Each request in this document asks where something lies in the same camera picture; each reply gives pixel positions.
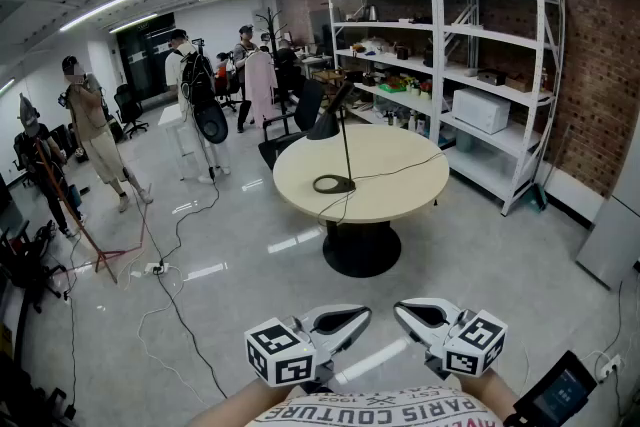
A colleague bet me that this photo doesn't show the black swivel chair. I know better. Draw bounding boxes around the black swivel chair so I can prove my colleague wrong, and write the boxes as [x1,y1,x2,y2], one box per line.
[0,219,66,314]

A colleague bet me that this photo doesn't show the black desk lamp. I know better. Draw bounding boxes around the black desk lamp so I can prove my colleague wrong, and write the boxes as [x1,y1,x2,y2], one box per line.
[305,79,357,195]

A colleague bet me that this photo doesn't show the thin black cable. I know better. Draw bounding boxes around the thin black cable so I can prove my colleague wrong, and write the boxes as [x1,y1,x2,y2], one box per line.
[317,152,447,227]

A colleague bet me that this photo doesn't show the dark glass door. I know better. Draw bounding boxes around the dark glass door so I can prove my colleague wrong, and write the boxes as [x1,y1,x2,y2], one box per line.
[115,12,177,102]

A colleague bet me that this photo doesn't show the red metal stand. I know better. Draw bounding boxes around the red metal stand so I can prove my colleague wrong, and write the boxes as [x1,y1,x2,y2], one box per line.
[34,139,151,285]

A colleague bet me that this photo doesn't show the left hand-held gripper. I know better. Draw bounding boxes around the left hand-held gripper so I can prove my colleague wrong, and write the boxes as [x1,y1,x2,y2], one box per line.
[243,305,374,393]

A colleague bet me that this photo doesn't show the white floor cable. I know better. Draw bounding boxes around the white floor cable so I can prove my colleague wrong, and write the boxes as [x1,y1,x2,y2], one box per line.
[137,264,211,409]

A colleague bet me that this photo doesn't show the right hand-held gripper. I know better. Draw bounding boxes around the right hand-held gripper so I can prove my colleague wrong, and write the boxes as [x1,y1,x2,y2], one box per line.
[393,297,509,378]

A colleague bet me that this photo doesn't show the black mesh office chair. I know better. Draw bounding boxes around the black mesh office chair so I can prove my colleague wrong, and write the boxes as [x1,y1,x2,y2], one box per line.
[113,83,150,140]

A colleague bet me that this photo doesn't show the grey cabinet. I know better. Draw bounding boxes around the grey cabinet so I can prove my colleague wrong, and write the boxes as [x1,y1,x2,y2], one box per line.
[574,194,640,291]

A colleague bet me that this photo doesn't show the black floor cable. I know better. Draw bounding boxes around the black floor cable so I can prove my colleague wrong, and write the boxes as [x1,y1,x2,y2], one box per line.
[157,272,229,400]
[159,167,221,266]

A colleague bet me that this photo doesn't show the person's white printed shirt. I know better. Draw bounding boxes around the person's white printed shirt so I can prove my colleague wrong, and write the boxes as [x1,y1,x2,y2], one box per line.
[244,384,506,427]

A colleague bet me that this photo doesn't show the wooden slatted cart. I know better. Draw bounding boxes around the wooden slatted cart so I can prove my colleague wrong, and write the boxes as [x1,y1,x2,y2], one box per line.
[312,68,347,97]

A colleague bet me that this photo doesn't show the pink garment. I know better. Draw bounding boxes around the pink garment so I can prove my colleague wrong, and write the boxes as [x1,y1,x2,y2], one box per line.
[243,49,279,124]

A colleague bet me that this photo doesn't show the black oval seat ring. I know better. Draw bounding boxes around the black oval seat ring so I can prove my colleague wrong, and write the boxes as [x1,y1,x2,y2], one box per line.
[193,99,230,145]

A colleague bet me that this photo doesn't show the white microwave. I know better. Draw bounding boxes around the white microwave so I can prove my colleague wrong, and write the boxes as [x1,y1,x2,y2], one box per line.
[451,88,511,135]

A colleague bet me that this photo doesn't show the black coat rack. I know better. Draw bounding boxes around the black coat rack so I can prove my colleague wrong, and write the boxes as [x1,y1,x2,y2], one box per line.
[254,7,285,116]

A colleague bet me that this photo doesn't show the white metal shelving rack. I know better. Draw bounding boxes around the white metal shelving rack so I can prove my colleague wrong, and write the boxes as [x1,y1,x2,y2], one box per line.
[327,0,567,217]

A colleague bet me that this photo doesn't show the person's right forearm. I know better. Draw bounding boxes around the person's right forearm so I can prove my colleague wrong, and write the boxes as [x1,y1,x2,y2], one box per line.
[459,370,521,421]

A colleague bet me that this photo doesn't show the grey board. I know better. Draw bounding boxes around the grey board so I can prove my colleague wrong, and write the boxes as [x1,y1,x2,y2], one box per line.
[308,9,334,61]

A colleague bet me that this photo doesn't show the cardboard box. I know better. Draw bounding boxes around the cardboard box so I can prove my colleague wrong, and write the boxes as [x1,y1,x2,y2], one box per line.
[504,73,534,94]

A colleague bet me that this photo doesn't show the black screen device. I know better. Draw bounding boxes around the black screen device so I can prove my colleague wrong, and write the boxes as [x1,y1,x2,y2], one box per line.
[502,349,599,427]

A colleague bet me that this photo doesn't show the person's left forearm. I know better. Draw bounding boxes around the person's left forearm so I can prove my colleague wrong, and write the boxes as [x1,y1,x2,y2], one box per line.
[189,377,301,427]

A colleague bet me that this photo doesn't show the green dustpan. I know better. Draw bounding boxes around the green dustpan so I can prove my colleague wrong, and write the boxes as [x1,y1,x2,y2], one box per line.
[529,182,549,215]

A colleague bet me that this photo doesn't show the round beige pedestal table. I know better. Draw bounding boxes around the round beige pedestal table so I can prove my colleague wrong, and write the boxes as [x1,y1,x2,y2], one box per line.
[272,123,451,279]

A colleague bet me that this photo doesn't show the black high-back office chair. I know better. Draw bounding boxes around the black high-back office chair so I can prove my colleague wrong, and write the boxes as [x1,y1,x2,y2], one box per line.
[258,78,325,171]

